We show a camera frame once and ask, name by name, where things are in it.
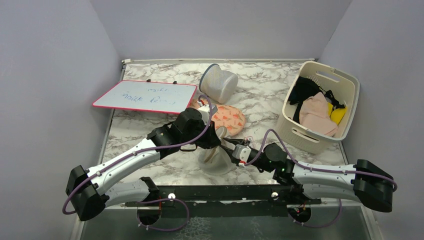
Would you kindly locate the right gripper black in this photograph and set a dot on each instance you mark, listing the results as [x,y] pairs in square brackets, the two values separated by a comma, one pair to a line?
[236,141]

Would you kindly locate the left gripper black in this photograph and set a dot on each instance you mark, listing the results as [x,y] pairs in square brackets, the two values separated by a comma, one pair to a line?
[212,139]

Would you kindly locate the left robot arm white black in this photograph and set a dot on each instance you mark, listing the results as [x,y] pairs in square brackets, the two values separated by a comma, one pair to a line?
[90,191]

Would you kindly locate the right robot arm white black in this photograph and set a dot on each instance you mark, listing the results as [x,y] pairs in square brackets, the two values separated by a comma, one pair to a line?
[362,182]

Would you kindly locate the orange tulip print laundry bag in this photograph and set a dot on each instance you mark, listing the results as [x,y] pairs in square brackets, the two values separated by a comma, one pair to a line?
[228,120]

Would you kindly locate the white cylindrical mesh laundry bag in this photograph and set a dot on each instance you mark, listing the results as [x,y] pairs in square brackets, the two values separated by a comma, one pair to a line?
[218,84]

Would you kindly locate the cream plastic laundry basket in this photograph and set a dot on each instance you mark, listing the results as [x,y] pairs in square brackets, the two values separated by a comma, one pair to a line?
[346,89]

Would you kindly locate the pink framed whiteboard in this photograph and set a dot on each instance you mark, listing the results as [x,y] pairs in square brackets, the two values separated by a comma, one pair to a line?
[148,96]

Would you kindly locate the pink garment in basket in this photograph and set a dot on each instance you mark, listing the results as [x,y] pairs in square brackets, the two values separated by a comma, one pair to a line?
[314,116]

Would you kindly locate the black garment in basket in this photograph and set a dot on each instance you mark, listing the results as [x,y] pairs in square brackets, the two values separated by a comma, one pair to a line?
[305,88]

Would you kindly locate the yellow garment in basket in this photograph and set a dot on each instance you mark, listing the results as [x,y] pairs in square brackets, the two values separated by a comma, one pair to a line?
[336,114]

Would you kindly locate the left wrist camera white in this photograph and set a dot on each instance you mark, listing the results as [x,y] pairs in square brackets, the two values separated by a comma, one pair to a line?
[207,111]

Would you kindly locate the black mounting rail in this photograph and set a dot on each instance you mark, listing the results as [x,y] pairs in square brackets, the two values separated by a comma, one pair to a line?
[215,201]

